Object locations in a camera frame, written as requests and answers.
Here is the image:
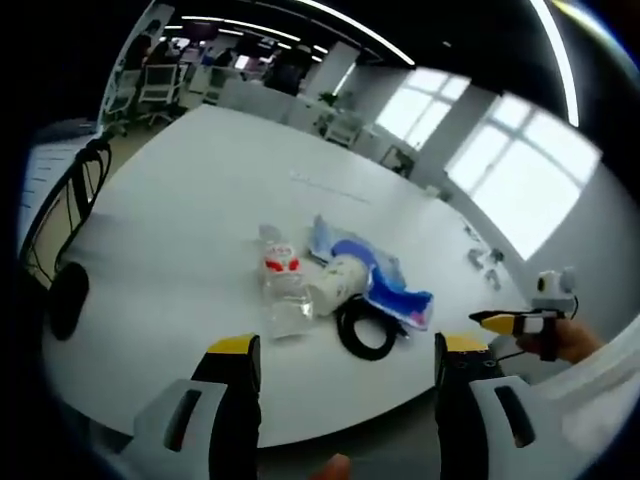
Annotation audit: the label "white office chair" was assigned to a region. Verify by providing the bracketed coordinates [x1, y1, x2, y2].
[135, 63, 180, 126]

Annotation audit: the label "white table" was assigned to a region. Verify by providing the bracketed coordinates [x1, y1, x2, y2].
[45, 103, 539, 449]

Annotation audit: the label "white paper cup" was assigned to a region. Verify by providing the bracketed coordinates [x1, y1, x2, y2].
[305, 253, 370, 317]

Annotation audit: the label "blue and white cloth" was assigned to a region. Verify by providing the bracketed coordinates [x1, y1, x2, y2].
[305, 214, 435, 332]

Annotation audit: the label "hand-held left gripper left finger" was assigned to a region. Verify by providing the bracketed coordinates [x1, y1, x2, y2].
[130, 333, 263, 480]

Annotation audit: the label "person's left hand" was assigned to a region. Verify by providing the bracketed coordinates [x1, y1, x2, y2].
[315, 453, 354, 480]

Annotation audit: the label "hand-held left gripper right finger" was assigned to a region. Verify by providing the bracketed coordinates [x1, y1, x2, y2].
[433, 331, 552, 480]

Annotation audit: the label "clear plastic water bottle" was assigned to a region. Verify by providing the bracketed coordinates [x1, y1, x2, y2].
[257, 224, 315, 341]

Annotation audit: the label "person's right hand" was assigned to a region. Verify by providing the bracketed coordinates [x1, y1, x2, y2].
[514, 319, 607, 365]

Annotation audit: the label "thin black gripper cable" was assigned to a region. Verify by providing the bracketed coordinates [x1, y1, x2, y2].
[492, 294, 581, 364]

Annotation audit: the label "black chair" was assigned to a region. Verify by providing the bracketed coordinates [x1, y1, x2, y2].
[19, 134, 114, 342]

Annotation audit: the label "small grey items on table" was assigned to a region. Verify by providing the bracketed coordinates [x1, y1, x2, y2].
[462, 219, 507, 294]

